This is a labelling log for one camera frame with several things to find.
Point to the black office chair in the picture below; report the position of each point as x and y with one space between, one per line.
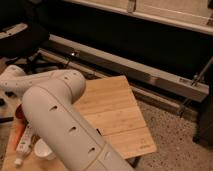
18 35

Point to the white ceramic bowl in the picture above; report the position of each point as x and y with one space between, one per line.
43 151

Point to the metal rail beam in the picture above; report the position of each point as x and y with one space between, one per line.
135 70

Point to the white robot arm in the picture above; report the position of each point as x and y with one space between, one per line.
47 102

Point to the metal rod right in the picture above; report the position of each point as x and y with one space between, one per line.
195 81

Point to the bamboo wooden board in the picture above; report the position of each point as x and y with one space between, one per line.
109 105

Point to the orange red object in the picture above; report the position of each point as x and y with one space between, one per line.
20 124

